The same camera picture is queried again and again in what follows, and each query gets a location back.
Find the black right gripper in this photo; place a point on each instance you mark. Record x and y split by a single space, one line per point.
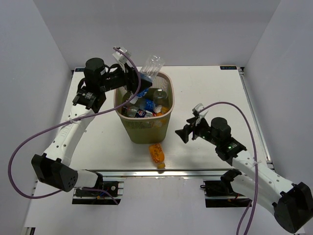
184 132

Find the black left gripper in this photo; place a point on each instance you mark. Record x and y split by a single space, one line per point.
130 77

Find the blue label bottle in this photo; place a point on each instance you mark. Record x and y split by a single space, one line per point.
152 67
146 104

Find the orange juice bottle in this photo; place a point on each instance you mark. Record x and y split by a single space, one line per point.
157 155
162 120

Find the clear bottle blue cap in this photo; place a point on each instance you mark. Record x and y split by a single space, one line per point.
133 112

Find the orange juice bottle front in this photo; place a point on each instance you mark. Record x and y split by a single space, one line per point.
157 155

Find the clear plastic bottle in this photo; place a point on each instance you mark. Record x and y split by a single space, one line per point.
160 98

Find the clear bottle red cap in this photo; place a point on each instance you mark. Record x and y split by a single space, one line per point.
157 111

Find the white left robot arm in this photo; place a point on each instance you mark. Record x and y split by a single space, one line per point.
53 166

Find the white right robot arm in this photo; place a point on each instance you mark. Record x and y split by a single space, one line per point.
291 204

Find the olive mesh waste bin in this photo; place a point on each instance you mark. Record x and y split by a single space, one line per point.
145 126

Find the blue sticker right corner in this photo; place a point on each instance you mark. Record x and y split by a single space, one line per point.
228 67

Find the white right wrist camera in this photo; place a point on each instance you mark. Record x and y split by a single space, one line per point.
198 114

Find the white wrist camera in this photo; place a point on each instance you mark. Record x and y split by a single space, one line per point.
198 114
120 58

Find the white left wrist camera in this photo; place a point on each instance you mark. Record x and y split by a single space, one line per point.
120 58

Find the aluminium table front rail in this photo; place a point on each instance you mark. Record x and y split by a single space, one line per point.
192 173

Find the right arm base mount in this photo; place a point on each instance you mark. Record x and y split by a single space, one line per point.
220 194

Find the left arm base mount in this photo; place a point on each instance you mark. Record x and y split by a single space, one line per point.
110 193

